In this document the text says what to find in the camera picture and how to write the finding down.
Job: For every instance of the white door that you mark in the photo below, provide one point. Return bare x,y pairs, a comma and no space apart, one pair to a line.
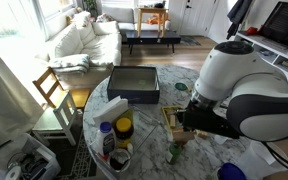
197,16

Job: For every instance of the red object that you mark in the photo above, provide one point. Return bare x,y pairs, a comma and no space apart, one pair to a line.
251,30

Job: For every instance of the white loveseat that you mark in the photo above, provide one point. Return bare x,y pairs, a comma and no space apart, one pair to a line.
120,16

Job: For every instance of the small wooden block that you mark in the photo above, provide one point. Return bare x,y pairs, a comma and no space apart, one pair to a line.
183,136

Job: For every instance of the potted plant on stand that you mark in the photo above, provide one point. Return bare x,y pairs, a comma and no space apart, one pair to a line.
90,6

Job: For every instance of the grey white blanket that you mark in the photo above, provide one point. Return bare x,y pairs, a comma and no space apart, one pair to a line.
70,63

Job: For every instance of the green glass bottle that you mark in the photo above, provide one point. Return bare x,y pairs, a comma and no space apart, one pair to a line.
174,153

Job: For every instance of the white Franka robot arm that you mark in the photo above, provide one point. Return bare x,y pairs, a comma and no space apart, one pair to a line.
250,93

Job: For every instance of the orange plush toy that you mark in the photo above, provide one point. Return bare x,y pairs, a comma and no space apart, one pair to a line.
157,19

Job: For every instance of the dark blue cardboard box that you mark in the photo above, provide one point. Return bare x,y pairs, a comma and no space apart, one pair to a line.
134,83

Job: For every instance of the white sofa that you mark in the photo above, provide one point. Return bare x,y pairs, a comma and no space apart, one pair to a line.
84,43

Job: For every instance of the black monitor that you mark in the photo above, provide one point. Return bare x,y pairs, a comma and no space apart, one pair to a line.
284,23

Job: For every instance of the white bottle with blue cap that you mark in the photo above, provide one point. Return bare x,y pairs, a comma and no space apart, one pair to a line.
105,140

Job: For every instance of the wooden chair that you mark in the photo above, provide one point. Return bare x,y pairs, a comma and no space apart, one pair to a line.
50,86

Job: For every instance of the white shelf unit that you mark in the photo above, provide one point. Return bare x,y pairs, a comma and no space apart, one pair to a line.
284,63

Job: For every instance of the dark hanging jacket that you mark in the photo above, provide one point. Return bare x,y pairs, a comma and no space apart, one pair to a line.
239,15

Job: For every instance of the white napkin stack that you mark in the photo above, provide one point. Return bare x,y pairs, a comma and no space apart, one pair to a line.
110,109

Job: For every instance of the dark coffee table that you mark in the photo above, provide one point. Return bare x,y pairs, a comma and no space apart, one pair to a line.
152,37

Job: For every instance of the green round lid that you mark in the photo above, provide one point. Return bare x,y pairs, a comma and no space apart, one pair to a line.
181,86

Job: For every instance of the honey jar with yellow lid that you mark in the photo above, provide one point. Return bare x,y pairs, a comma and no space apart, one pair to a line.
123,131

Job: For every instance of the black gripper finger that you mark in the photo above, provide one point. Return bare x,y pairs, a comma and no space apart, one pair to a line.
181,119
189,125

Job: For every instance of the small white chair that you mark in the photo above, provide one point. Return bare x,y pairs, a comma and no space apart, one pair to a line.
59,116

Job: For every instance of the clear plastic container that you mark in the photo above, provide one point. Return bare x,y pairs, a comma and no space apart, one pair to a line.
144,133

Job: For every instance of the wooden side table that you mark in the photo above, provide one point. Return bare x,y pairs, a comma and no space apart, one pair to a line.
152,11

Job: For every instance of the white tape roll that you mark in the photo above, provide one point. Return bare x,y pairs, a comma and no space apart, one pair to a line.
13,172

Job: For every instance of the white curtain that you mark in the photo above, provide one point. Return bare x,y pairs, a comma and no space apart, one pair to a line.
7,100

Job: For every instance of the white round tin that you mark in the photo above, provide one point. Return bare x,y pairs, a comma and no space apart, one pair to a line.
118,160

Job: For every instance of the patterned rug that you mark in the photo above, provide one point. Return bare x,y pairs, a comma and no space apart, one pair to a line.
79,156

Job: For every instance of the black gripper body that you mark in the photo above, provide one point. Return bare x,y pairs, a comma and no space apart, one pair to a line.
207,120

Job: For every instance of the grey door mat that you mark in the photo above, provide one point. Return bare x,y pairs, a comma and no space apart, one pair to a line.
189,40

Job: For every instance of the floral pillow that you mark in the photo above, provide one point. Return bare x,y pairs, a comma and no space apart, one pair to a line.
80,19

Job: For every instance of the clear storage bin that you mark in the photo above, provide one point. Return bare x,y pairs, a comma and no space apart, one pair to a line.
27,160

